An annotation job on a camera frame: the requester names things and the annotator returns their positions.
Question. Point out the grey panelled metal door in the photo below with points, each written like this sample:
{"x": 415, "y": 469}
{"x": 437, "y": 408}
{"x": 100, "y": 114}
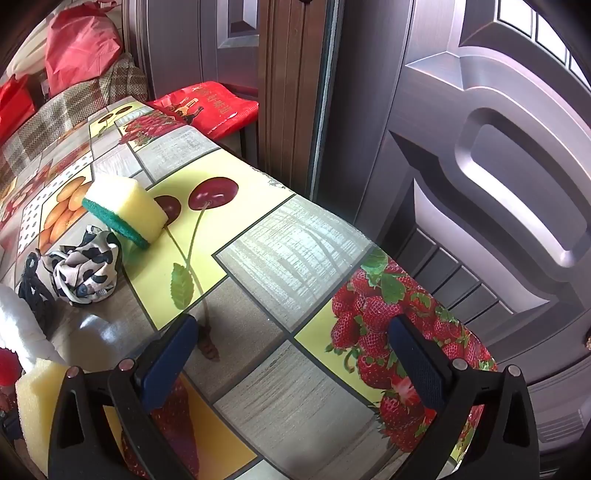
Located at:
{"x": 184, "y": 46}
{"x": 461, "y": 92}

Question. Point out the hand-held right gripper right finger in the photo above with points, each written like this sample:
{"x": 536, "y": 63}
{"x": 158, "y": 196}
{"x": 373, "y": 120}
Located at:
{"x": 418, "y": 364}

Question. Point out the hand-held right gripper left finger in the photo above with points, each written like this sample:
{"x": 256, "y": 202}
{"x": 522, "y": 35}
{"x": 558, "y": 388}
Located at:
{"x": 168, "y": 364}

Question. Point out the fruit print tablecloth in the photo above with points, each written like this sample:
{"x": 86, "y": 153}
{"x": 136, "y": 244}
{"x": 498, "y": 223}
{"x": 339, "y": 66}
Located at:
{"x": 277, "y": 258}

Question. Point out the pink-red fabric bag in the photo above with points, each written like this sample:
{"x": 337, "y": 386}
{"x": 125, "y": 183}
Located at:
{"x": 78, "y": 50}

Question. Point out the brass door knob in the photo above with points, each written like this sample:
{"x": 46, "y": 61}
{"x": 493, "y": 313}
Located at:
{"x": 588, "y": 342}

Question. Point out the white ribbed cushion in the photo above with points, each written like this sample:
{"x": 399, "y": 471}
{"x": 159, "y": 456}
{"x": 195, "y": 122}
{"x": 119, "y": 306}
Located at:
{"x": 30, "y": 57}

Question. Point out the red tote bag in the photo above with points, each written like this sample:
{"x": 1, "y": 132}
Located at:
{"x": 14, "y": 108}

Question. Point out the red printed bag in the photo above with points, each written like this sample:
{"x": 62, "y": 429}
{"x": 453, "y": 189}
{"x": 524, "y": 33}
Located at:
{"x": 212, "y": 108}

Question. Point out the black spotted white cloth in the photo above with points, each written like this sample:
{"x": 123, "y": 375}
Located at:
{"x": 87, "y": 272}

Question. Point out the brown door frame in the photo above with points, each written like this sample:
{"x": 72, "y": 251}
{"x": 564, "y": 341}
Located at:
{"x": 286, "y": 92}

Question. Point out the plain yellow sponge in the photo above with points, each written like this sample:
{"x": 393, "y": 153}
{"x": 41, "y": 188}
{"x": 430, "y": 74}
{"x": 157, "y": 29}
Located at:
{"x": 34, "y": 410}

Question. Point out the yellow sponge with green scourer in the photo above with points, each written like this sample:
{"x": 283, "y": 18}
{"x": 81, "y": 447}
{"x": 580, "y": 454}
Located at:
{"x": 129, "y": 203}

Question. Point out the red and green ball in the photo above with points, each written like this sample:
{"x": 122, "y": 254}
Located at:
{"x": 7, "y": 369}

